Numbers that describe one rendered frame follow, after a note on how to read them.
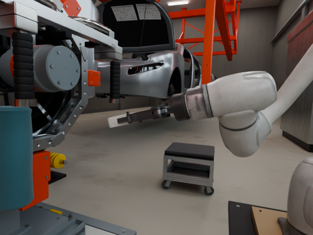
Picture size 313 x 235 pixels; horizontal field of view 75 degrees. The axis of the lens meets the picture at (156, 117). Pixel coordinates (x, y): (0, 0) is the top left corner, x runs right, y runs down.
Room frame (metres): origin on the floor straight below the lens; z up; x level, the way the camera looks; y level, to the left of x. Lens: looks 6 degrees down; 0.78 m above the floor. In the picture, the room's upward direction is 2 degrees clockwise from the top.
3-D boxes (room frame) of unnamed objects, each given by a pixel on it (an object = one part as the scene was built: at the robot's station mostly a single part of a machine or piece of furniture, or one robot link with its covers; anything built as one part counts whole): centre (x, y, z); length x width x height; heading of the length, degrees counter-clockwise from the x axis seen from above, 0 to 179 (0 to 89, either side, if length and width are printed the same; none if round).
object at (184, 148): (1.75, -0.31, 0.17); 0.43 x 0.36 x 0.34; 74
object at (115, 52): (0.76, 0.18, 0.93); 0.09 x 0.05 x 0.05; 68
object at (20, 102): (0.43, 0.28, 0.83); 0.04 x 0.04 x 0.16
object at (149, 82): (5.63, -0.08, 1.49); 4.95 x 1.86 x 1.59; 158
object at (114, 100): (0.75, 0.15, 0.83); 0.04 x 0.04 x 0.16
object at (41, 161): (0.69, 0.47, 0.48); 0.16 x 0.12 x 0.17; 68
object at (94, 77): (0.97, 0.32, 0.85); 0.09 x 0.08 x 0.07; 158
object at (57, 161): (0.83, 0.48, 0.51); 0.29 x 0.06 x 0.06; 68
